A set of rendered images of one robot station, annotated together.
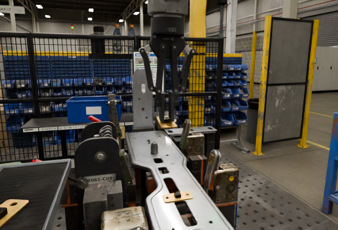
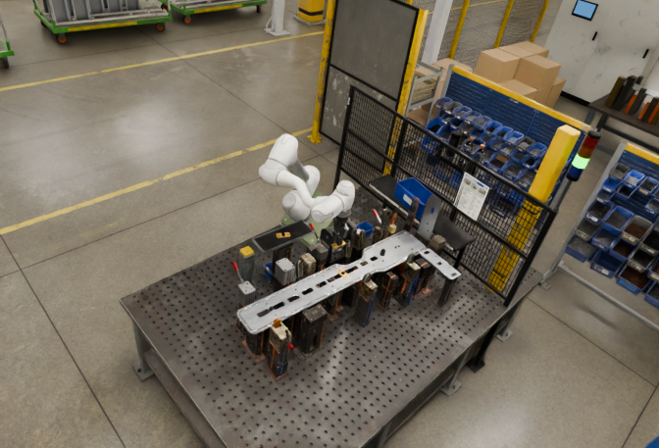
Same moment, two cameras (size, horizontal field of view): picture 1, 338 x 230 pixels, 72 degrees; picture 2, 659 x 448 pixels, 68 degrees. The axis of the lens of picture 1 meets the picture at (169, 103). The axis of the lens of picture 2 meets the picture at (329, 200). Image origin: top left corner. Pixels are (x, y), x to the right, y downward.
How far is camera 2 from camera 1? 2.64 m
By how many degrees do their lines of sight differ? 61
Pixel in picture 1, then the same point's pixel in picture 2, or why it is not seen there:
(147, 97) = (432, 218)
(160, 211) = (330, 271)
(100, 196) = (311, 248)
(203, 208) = (339, 282)
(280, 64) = not seen: outside the picture
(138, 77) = (431, 201)
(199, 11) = (544, 171)
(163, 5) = not seen: hidden behind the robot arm
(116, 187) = (323, 250)
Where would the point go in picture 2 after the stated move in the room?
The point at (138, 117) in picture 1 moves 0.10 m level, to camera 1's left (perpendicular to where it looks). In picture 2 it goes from (423, 225) to (415, 217)
